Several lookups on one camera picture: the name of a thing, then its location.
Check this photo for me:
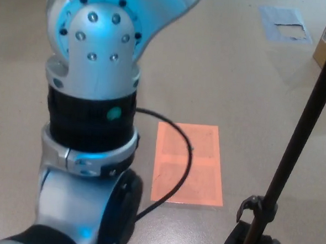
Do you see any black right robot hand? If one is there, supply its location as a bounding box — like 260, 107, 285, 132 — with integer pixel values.
212, 218, 292, 244

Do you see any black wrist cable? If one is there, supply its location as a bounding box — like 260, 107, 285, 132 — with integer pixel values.
128, 107, 197, 224

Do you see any orange floor sheet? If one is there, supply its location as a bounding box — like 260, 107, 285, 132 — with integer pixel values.
150, 121, 229, 207

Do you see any black extendable phone stand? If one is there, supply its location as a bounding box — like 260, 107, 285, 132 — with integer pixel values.
234, 0, 326, 244

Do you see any torn blue floor sheet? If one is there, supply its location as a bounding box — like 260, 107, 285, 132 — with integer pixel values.
256, 5, 316, 45

